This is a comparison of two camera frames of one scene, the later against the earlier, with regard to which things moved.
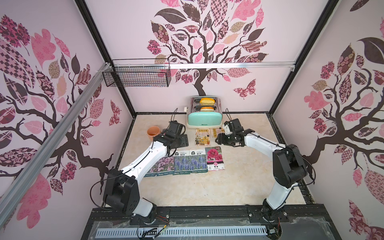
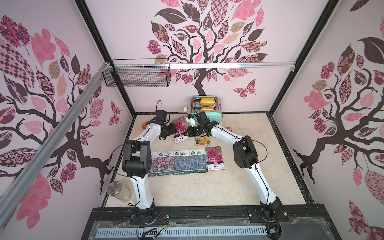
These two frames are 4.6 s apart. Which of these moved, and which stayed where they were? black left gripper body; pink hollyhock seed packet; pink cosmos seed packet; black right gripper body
Moved: black right gripper body; black left gripper body
Stayed: pink hollyhock seed packet; pink cosmos seed packet
